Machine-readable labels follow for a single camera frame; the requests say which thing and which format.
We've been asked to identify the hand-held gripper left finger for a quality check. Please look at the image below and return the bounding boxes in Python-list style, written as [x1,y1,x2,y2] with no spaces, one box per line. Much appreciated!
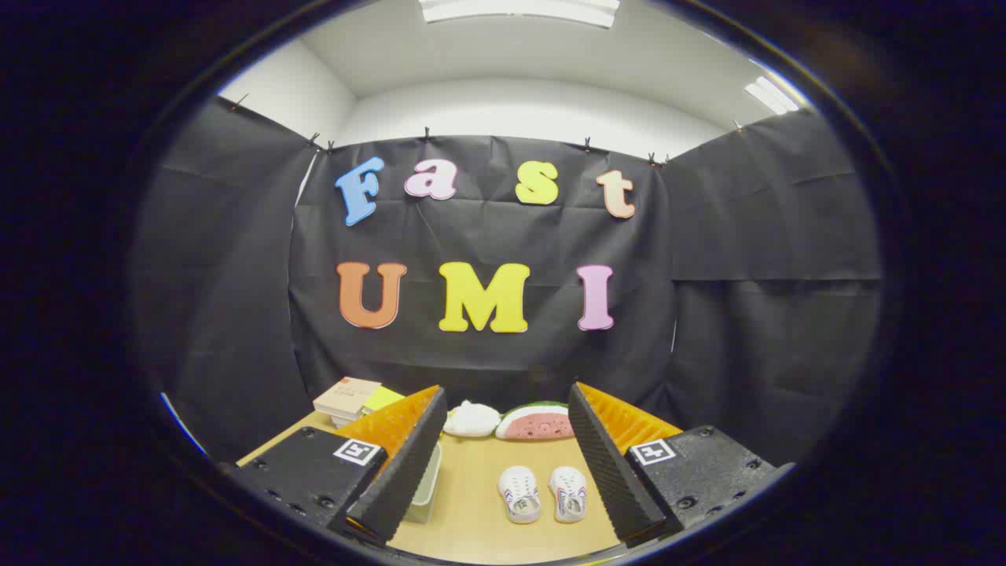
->
[233,385,449,547]

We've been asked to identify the yellow book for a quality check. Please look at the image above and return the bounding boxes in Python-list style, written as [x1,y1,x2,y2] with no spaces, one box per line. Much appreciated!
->
[362,385,406,416]

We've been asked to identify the ceiling light panel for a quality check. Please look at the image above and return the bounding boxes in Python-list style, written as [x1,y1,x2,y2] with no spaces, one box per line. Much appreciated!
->
[743,75,801,116]
[418,0,622,29]

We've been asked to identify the beige book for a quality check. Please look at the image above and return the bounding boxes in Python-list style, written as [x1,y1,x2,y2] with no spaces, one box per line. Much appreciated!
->
[313,377,383,417]

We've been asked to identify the black backdrop cloth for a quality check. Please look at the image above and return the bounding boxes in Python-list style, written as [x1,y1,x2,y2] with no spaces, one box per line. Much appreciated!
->
[134,94,883,469]

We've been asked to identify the cream fabric storage box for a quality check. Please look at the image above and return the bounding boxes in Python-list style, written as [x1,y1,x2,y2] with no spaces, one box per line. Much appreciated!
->
[405,442,443,525]

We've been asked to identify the watermelon slice plush toy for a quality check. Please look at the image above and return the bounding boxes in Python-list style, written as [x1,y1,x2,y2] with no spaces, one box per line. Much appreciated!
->
[495,401,576,441]

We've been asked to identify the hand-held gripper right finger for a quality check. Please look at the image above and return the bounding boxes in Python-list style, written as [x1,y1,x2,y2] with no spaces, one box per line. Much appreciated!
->
[567,382,779,549]

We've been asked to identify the white canvas shoe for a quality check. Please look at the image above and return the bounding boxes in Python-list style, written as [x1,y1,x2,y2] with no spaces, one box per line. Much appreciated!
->
[549,466,588,524]
[497,465,542,525]

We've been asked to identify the white plush toy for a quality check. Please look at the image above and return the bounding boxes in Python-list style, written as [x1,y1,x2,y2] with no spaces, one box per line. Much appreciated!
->
[442,399,502,438]

